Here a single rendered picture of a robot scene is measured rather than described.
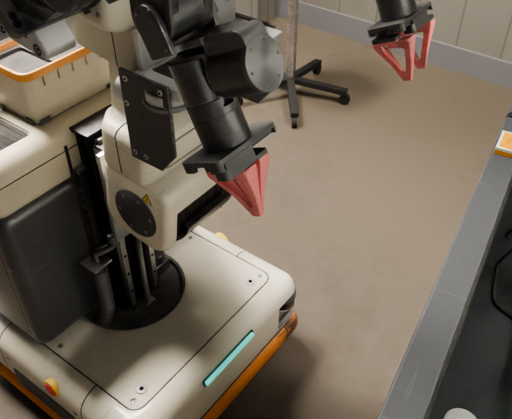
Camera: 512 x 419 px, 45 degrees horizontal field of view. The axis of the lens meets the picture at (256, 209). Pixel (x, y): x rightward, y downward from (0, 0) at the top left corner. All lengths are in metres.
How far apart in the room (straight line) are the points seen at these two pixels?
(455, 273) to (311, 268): 1.31
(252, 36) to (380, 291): 1.48
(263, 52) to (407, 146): 2.05
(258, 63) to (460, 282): 0.34
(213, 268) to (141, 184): 0.61
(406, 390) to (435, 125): 2.23
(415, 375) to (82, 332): 1.05
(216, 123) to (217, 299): 0.96
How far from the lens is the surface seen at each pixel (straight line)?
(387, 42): 1.00
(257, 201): 0.71
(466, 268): 0.77
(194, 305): 1.57
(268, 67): 0.62
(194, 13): 0.66
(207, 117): 0.67
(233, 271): 1.64
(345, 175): 2.43
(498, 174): 0.93
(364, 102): 2.90
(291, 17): 2.71
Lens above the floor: 1.48
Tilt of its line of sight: 41 degrees down
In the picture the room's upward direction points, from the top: straight up
